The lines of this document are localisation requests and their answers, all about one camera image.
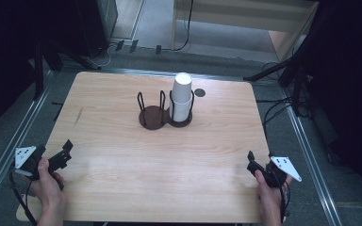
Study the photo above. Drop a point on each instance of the person's right hand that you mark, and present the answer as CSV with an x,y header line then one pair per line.
x,y
270,196

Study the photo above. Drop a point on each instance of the dark wooden cup holder rack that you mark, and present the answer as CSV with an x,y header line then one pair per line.
x,y
152,117

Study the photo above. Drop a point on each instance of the black tripod stand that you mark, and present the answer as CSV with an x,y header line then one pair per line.
x,y
290,69

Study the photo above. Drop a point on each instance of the pale wooden furniture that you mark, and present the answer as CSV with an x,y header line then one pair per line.
x,y
248,15

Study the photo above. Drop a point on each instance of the person's left hand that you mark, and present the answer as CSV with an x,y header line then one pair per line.
x,y
48,188

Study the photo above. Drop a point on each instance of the black cabinet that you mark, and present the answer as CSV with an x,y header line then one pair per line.
x,y
97,22

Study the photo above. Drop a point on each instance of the metal floor rail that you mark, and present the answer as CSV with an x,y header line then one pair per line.
x,y
311,163
157,72
12,147

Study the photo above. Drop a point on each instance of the black metal stand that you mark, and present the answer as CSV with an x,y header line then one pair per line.
x,y
38,72

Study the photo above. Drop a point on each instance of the black round disc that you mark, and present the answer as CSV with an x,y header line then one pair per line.
x,y
200,92

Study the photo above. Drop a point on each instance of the stack of white paper cups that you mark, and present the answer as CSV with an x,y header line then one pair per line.
x,y
181,94

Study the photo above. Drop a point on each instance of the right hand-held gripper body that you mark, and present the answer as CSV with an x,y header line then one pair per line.
x,y
278,174

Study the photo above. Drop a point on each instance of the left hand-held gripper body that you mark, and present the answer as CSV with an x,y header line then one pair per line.
x,y
31,160

